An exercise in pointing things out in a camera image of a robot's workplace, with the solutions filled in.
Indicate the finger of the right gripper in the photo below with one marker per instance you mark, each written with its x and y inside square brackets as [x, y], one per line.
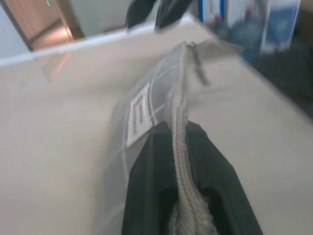
[139, 12]
[171, 12]

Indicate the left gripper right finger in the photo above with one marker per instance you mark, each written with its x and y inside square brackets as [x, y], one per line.
[220, 186]

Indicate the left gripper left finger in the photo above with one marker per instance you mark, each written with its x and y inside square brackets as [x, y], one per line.
[146, 186]

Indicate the grey checked pencil pouch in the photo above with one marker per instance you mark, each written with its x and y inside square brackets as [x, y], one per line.
[159, 80]

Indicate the blue water jug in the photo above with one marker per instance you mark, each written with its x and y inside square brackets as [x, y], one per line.
[245, 34]

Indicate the brown wooden door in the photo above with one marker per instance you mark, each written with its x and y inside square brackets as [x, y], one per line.
[44, 19]

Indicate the beige table mat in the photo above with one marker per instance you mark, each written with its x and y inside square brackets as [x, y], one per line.
[61, 122]

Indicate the blue white box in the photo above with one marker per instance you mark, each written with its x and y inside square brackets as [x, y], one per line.
[280, 24]

